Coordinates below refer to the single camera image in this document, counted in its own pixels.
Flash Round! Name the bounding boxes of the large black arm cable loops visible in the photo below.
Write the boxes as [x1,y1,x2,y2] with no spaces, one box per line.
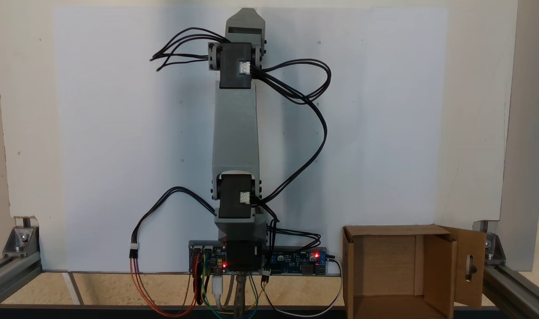
[251,58,333,222]

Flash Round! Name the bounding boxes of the circuit board with coloured wires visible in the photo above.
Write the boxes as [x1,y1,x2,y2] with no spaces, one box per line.
[188,240,228,274]

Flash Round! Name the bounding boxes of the small black arm cable loops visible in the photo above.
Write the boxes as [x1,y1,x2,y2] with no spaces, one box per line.
[150,27,213,72]

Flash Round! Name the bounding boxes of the white paper sheet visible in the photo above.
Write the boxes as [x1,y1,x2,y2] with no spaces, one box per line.
[53,5,450,273]

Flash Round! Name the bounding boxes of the brown cardboard box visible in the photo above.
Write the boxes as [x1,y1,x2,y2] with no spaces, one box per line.
[342,223,488,319]

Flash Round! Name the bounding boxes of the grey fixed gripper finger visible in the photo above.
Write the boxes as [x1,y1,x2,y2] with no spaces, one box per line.
[225,8,266,22]

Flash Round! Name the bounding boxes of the aluminium frame rail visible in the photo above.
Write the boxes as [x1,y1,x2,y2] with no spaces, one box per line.
[481,261,539,318]
[0,254,43,311]

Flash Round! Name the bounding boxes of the green wire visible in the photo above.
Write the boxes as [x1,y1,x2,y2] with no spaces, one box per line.
[200,265,258,319]

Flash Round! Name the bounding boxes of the black frame bar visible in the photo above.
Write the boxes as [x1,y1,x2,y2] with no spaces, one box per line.
[0,304,539,319]

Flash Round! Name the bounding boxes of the orange red wires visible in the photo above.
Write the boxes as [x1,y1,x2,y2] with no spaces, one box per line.
[129,256,202,318]

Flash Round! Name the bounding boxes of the metal corner bracket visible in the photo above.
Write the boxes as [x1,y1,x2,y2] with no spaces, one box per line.
[473,220,507,267]
[2,216,41,259]

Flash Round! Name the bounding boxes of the blue circuit board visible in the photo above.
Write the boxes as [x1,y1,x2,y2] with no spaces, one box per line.
[265,248,329,276]

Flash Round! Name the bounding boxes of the white usb plug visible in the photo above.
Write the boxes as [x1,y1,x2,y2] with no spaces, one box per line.
[211,272,228,297]

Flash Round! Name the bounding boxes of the black cable with white connector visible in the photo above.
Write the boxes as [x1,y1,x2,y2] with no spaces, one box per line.
[129,186,217,259]

